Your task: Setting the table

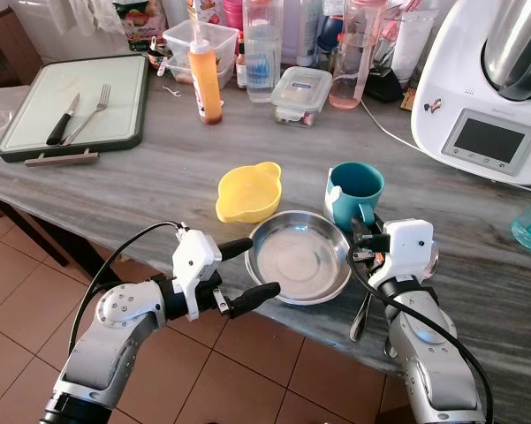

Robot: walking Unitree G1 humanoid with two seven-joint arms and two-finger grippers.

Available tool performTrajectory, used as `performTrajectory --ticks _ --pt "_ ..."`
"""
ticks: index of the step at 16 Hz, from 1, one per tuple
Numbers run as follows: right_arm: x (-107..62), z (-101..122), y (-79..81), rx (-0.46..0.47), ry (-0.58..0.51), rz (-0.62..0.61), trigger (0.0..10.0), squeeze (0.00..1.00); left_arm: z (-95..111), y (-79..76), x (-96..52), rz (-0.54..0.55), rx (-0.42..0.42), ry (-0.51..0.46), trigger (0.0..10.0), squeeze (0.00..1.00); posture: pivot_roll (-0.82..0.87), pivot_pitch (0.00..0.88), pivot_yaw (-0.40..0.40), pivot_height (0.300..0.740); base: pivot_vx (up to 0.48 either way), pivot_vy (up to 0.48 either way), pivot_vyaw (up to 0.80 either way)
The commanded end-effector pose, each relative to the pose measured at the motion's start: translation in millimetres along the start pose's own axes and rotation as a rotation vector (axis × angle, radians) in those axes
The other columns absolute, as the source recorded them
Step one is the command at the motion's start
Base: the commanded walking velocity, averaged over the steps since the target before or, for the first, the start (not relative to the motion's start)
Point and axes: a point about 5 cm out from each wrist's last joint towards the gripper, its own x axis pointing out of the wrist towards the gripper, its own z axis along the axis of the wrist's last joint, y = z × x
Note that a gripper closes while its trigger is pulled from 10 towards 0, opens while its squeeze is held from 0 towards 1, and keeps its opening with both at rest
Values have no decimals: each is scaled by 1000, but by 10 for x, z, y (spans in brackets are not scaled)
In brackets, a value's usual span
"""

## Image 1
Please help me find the teal mug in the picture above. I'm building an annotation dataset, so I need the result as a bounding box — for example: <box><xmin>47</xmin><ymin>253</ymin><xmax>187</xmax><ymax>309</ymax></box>
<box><xmin>324</xmin><ymin>162</ymin><xmax>386</xmax><ymax>233</ymax></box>

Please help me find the yellow plastic bowl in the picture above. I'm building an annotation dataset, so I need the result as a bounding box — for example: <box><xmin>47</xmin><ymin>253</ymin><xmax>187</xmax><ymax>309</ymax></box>
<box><xmin>215</xmin><ymin>162</ymin><xmax>284</xmax><ymax>225</ymax></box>

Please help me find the stainless steel plate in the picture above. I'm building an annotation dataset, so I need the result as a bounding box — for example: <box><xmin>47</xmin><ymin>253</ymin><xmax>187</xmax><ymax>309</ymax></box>
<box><xmin>245</xmin><ymin>210</ymin><xmax>353</xmax><ymax>307</ymax></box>

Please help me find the metal spoon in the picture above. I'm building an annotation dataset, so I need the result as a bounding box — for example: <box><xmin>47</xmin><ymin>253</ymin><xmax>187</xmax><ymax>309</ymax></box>
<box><xmin>348</xmin><ymin>240</ymin><xmax>442</xmax><ymax>345</ymax></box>

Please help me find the black small device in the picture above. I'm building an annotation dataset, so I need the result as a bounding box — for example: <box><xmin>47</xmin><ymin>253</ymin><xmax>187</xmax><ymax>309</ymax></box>
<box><xmin>366</xmin><ymin>66</ymin><xmax>406</xmax><ymax>103</ymax></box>

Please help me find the glass container with lid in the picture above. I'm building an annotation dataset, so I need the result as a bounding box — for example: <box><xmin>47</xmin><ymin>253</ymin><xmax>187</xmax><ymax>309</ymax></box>
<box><xmin>269</xmin><ymin>65</ymin><xmax>334</xmax><ymax>127</ymax></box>

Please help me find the orange sauce squeeze bottle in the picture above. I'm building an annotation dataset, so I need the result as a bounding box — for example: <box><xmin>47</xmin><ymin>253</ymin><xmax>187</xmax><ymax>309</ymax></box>
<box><xmin>187</xmin><ymin>21</ymin><xmax>225</xmax><ymax>126</ymax></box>

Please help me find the pink transparent bottle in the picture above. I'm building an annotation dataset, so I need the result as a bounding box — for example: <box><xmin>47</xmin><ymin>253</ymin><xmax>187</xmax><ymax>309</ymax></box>
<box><xmin>328</xmin><ymin>0</ymin><xmax>391</xmax><ymax>111</ymax></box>

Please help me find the white kitchen machine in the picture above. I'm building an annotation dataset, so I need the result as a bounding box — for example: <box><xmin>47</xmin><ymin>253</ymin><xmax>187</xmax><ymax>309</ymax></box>
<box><xmin>410</xmin><ymin>0</ymin><xmax>531</xmax><ymax>187</ymax></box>

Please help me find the clear bottle with blue label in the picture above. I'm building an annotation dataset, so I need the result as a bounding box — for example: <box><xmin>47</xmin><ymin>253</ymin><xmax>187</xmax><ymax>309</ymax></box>
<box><xmin>243</xmin><ymin>0</ymin><xmax>284</xmax><ymax>104</ymax></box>

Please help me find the small wooden bar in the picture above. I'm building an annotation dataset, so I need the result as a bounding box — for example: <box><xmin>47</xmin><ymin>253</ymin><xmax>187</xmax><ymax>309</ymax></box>
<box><xmin>23</xmin><ymin>149</ymin><xmax>101</xmax><ymax>169</ymax></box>

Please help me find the clear plastic tub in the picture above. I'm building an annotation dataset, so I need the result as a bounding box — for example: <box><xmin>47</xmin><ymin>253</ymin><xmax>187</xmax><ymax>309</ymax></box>
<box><xmin>161</xmin><ymin>19</ymin><xmax>241</xmax><ymax>90</ymax></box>

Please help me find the metal fork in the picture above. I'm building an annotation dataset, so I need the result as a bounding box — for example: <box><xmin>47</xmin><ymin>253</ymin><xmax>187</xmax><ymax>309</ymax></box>
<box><xmin>61</xmin><ymin>84</ymin><xmax>113</xmax><ymax>148</ymax></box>

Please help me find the steel mixing jug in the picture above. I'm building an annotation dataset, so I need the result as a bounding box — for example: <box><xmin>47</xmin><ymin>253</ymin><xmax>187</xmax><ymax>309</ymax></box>
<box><xmin>481</xmin><ymin>0</ymin><xmax>531</xmax><ymax>102</ymax></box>

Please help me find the printed food package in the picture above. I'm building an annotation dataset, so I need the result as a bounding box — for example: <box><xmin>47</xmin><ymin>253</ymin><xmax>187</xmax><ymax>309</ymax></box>
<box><xmin>114</xmin><ymin>0</ymin><xmax>170</xmax><ymax>50</ymax></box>

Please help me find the pale green cutting board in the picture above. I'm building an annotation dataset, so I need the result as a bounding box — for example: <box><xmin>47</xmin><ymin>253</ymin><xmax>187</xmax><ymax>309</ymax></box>
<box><xmin>0</xmin><ymin>55</ymin><xmax>152</xmax><ymax>165</ymax></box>

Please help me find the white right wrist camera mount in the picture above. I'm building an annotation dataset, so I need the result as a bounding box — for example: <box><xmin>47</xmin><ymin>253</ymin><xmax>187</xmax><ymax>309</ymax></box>
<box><xmin>371</xmin><ymin>218</ymin><xmax>436</xmax><ymax>289</ymax></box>

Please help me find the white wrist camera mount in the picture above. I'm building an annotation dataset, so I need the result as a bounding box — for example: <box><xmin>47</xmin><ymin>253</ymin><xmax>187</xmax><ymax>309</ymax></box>
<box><xmin>371</xmin><ymin>218</ymin><xmax>436</xmax><ymax>289</ymax></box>
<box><xmin>171</xmin><ymin>228</ymin><xmax>223</xmax><ymax>322</ymax></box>

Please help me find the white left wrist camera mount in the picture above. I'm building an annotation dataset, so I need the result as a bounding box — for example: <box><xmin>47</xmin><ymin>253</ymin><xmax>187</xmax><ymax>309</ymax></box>
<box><xmin>171</xmin><ymin>228</ymin><xmax>223</xmax><ymax>322</ymax></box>

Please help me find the white appliance cable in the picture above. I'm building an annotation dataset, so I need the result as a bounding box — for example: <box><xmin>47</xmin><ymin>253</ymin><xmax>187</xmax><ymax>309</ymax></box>
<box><xmin>360</xmin><ymin>96</ymin><xmax>425</xmax><ymax>161</ymax></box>

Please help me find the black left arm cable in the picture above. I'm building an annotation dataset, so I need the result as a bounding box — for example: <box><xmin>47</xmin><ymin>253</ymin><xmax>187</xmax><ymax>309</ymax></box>
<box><xmin>70</xmin><ymin>220</ymin><xmax>189</xmax><ymax>356</ymax></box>

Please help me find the black handled knife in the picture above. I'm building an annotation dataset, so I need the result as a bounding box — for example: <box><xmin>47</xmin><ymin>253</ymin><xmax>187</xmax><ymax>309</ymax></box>
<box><xmin>45</xmin><ymin>92</ymin><xmax>81</xmax><ymax>148</ymax></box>

